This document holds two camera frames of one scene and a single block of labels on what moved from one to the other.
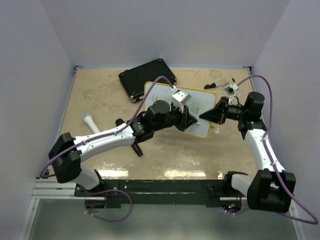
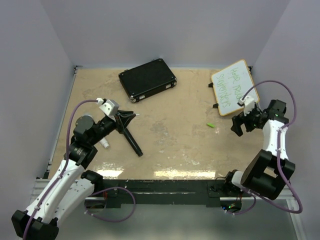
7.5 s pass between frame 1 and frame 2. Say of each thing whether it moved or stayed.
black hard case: stayed
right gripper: moved
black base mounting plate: stayed
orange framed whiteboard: moved
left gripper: moved
